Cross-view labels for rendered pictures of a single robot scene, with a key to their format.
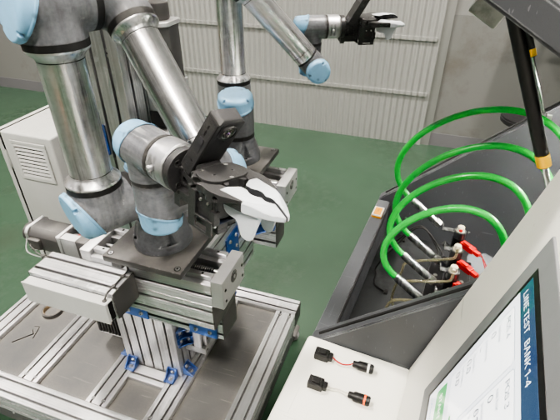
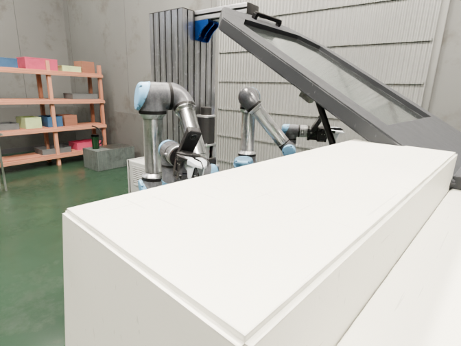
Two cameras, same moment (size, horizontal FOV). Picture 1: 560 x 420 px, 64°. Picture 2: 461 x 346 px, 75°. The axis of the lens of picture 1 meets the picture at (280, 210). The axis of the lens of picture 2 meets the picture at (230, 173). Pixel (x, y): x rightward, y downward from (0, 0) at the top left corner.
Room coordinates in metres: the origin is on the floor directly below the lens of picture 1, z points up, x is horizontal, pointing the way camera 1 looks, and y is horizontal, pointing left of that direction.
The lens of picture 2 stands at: (-0.32, -0.33, 1.66)
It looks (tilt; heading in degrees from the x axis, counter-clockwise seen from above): 15 degrees down; 18
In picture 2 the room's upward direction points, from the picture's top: 2 degrees clockwise
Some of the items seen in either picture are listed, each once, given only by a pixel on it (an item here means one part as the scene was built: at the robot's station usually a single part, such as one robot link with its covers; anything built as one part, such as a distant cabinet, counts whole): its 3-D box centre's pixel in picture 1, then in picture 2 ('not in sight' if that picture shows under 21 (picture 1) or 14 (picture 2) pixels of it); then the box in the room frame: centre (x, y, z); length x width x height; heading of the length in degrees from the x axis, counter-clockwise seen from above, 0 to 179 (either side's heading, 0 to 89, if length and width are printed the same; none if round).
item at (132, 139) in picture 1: (147, 150); (171, 152); (0.65, 0.21, 1.43); 0.11 x 0.08 x 0.09; 45
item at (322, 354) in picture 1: (343, 360); not in sight; (0.58, -0.13, 0.99); 0.12 x 0.02 x 0.02; 69
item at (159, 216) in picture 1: (166, 197); (176, 177); (0.66, 0.20, 1.34); 0.11 x 0.08 x 0.11; 135
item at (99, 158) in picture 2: not in sight; (107, 145); (4.94, 4.18, 0.42); 0.88 x 0.70 x 0.84; 161
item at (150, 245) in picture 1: (161, 222); not in sight; (0.93, 0.31, 1.09); 0.15 x 0.15 x 0.10
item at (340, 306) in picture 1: (357, 275); not in sight; (0.97, -0.23, 0.87); 0.62 x 0.04 x 0.16; 156
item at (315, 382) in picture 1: (338, 390); not in sight; (0.52, -0.11, 0.99); 0.12 x 0.02 x 0.02; 68
